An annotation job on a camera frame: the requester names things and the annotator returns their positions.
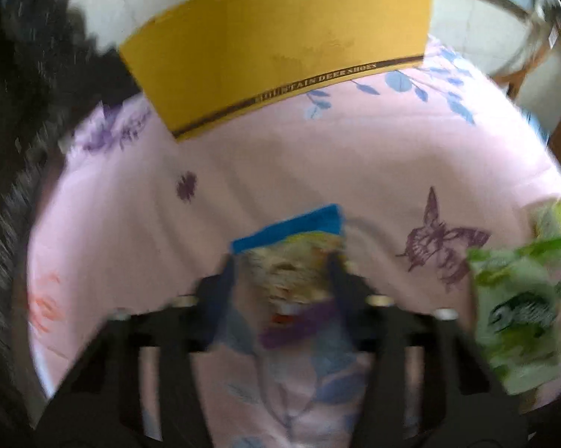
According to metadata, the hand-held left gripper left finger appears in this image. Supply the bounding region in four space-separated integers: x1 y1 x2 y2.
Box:
33 254 239 448

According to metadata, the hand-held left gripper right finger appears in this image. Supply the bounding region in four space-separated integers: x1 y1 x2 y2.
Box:
326 252 530 448

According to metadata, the blue-topped snack packet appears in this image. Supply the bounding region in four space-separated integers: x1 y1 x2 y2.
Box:
231 204 356 351

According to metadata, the green white snack packet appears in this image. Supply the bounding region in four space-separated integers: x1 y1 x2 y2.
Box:
467 236 561 395

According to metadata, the yellow cardboard box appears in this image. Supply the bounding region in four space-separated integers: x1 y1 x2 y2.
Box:
119 0 434 143

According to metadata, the yellow green snack packet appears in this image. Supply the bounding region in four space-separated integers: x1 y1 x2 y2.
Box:
530 198 561 271

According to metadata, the pink floral blanket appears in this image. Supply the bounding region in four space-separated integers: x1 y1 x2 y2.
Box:
26 37 561 448

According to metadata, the dark fuzzy cloth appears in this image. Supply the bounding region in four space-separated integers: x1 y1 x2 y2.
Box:
0 0 141 430

